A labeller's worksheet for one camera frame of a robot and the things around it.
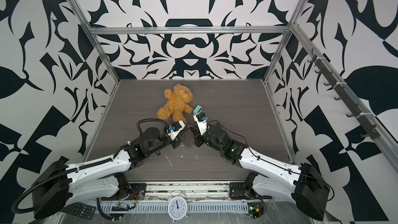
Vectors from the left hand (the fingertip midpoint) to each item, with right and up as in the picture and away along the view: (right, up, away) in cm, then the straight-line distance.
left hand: (187, 124), depth 73 cm
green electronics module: (+31, -38, -2) cm, 49 cm away
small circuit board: (-29, -38, -1) cm, 48 cm away
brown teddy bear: (-8, +9, +23) cm, 26 cm away
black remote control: (-46, -37, -5) cm, 59 cm away
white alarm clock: (-4, -35, -5) cm, 35 cm away
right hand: (+2, -1, +1) cm, 2 cm away
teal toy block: (+5, +5, +25) cm, 26 cm away
